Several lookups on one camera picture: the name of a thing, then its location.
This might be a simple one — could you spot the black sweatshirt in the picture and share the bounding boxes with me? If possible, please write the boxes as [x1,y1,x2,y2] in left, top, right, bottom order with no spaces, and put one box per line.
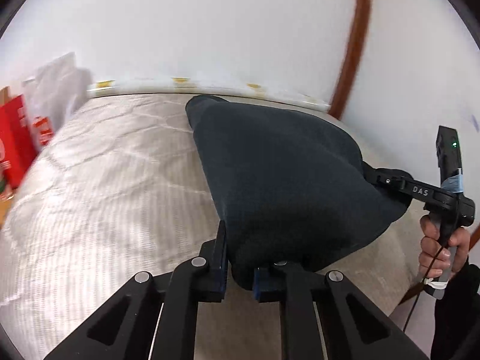
[185,95,411,290]

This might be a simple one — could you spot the person's right hand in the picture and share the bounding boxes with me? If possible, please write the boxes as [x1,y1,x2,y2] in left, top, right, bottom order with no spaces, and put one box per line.
[418,214,470,279]

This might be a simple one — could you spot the striped mattress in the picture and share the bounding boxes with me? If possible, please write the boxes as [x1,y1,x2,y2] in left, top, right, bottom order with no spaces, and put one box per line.
[1,94,422,359]

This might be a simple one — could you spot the red paper shopping bag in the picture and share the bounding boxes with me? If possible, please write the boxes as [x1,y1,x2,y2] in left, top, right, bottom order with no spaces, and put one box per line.
[0,95,38,189]

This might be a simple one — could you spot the white Miniso shopping bag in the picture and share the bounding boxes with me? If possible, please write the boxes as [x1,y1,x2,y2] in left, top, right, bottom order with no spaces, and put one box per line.
[22,52,92,151]

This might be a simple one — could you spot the black cable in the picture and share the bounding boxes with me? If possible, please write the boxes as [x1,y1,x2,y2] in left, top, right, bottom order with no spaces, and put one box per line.
[403,194,461,332]

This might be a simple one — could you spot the brown wooden door frame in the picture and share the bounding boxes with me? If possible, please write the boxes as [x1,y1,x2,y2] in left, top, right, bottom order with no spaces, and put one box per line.
[329,0,372,119]

